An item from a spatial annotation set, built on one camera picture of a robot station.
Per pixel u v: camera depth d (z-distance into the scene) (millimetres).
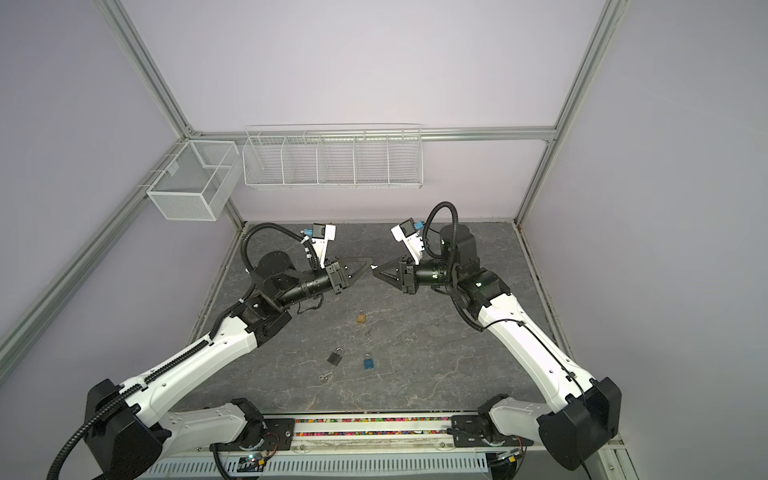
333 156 991
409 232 588
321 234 596
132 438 377
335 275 569
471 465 706
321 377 826
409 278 576
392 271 631
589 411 377
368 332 913
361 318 938
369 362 862
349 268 601
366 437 742
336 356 865
